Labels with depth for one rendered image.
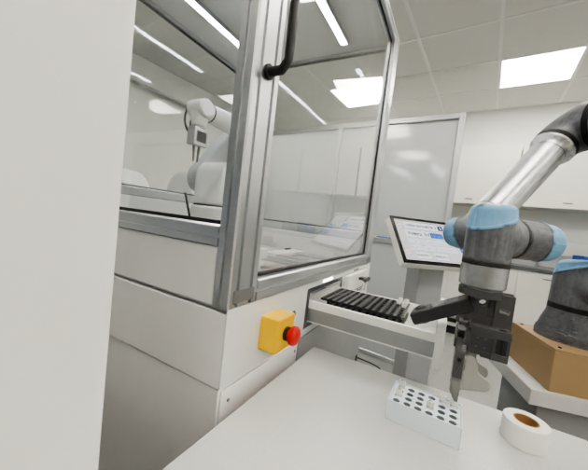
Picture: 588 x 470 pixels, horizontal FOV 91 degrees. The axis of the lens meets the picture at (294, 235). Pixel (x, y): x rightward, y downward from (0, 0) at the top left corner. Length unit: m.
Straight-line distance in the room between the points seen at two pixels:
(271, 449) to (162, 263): 0.38
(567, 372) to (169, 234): 0.99
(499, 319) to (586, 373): 0.45
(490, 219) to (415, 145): 2.09
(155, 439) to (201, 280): 0.36
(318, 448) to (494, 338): 0.34
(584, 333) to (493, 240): 0.55
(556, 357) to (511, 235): 0.47
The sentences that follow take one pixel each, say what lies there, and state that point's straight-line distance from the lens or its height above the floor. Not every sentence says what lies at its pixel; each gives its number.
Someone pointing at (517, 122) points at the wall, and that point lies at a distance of 4.71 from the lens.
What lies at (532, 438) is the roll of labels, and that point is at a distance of 0.73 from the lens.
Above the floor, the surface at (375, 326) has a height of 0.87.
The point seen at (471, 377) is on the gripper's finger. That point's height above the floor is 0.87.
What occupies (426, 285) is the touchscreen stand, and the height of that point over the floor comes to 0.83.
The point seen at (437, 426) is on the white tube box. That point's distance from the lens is 0.65.
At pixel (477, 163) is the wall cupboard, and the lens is 4.22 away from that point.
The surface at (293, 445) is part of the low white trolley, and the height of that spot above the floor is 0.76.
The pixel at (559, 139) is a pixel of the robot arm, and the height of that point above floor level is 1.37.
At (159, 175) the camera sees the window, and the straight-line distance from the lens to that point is 0.69.
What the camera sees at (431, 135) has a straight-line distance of 2.65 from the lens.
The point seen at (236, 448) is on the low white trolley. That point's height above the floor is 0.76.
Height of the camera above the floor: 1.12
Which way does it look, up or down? 3 degrees down
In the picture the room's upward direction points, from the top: 7 degrees clockwise
